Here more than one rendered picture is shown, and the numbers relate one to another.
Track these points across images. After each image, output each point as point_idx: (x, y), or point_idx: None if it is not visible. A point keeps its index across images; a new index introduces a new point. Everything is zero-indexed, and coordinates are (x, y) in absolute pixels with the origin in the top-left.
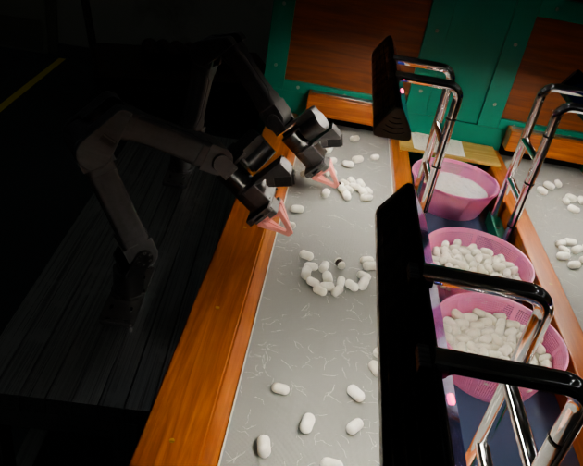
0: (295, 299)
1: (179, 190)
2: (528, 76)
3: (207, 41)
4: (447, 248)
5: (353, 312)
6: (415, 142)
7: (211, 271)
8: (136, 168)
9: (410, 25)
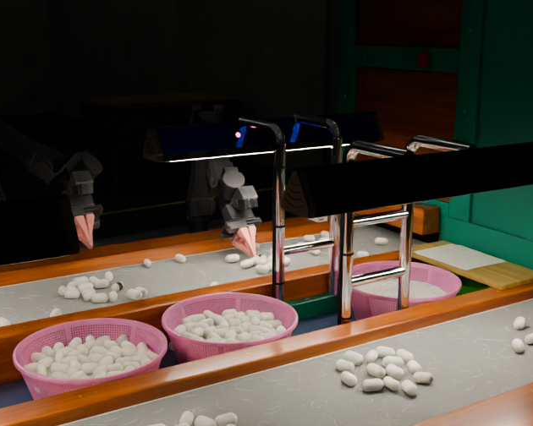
0: (41, 291)
1: None
2: None
3: (187, 111)
4: (239, 312)
5: (53, 308)
6: (428, 249)
7: None
8: (173, 233)
9: (444, 108)
